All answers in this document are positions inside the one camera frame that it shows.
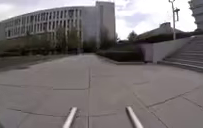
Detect dark green hedge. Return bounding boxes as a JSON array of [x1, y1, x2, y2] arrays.
[[134, 30, 203, 44], [95, 44, 145, 63]]

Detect grey concrete slab plaza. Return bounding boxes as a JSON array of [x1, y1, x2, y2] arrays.
[[0, 53, 203, 128]]

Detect tree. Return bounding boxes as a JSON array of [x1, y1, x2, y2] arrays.
[[127, 30, 139, 43]]

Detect row of trees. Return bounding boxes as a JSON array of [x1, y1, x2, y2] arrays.
[[20, 26, 115, 55]]

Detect robot's own part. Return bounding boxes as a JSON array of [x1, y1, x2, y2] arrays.
[[61, 106, 79, 128], [125, 105, 145, 128]]

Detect low building with sloped roof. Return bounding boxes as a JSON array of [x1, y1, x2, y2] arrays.
[[133, 21, 186, 43]]

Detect long white building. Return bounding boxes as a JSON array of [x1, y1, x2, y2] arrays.
[[0, 1, 117, 54]]

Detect lamp pole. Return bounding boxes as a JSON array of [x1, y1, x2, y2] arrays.
[[168, 0, 181, 41]]

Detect grass strip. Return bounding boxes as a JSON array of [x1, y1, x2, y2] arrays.
[[0, 54, 69, 72]]

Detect wide concrete stairs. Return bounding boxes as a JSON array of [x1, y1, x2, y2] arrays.
[[158, 33, 203, 75]]

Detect pale concrete wall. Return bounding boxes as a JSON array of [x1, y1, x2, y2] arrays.
[[140, 35, 196, 65]]

